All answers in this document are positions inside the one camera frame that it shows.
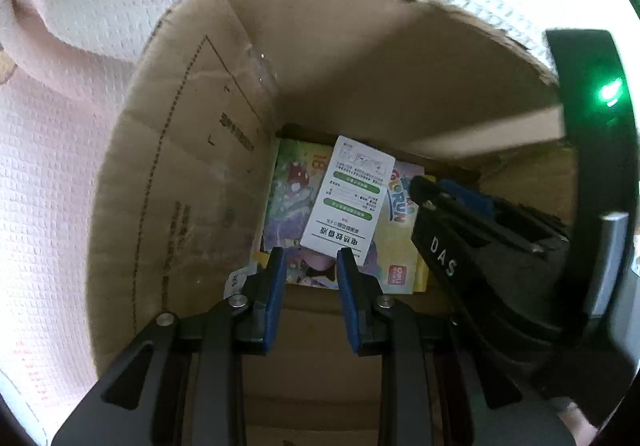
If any white box with green label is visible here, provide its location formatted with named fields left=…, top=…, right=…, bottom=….
left=300, top=135, right=397, bottom=261

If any colourful yellow puzzle box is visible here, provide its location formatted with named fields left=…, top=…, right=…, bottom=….
left=252, top=138, right=431, bottom=297

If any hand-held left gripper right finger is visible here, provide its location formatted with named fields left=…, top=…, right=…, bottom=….
left=336, top=248, right=576, bottom=446

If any brown cardboard box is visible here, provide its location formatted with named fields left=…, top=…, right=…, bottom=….
left=92, top=0, right=586, bottom=446

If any white cartoon figure box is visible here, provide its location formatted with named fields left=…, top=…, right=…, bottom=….
left=225, top=266, right=263, bottom=299

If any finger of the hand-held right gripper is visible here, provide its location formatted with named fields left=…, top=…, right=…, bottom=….
left=439, top=177, right=570, bottom=257
left=409, top=175, right=454, bottom=240

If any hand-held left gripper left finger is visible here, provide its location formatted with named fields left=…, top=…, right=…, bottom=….
left=50, top=248, right=289, bottom=446

